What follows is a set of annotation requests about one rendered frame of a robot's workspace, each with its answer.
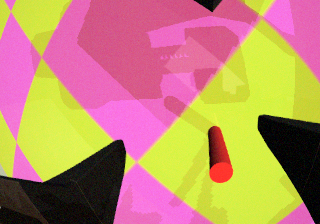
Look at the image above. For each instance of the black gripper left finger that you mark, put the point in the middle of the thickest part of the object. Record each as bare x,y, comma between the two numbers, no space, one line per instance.
84,194

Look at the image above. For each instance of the red peg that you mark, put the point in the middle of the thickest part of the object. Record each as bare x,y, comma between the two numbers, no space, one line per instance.
220,167

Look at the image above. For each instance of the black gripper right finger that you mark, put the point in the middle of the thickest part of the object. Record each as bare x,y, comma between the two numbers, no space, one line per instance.
296,145

